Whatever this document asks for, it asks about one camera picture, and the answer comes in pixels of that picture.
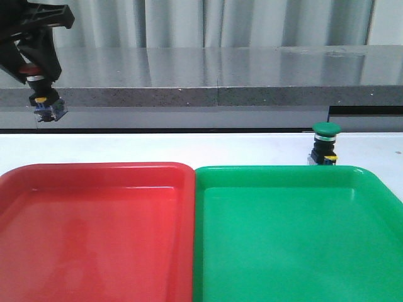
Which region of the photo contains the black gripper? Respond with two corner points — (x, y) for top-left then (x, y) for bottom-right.
(0, 1), (75, 84)

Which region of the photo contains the red mushroom push button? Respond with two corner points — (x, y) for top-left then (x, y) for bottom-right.
(19, 63), (67, 122)

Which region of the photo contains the green mushroom push button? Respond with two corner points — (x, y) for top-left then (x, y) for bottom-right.
(307, 122), (341, 165)

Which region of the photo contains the grey pleated curtain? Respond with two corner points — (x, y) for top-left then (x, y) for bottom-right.
(54, 0), (375, 48)

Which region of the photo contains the red plastic tray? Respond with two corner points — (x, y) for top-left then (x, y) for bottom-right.
(1, 162), (195, 301)

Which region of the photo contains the grey stone counter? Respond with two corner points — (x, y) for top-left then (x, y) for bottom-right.
(1, 46), (402, 133)

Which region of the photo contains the green plastic tray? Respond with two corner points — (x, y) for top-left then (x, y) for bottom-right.
(193, 165), (402, 301)

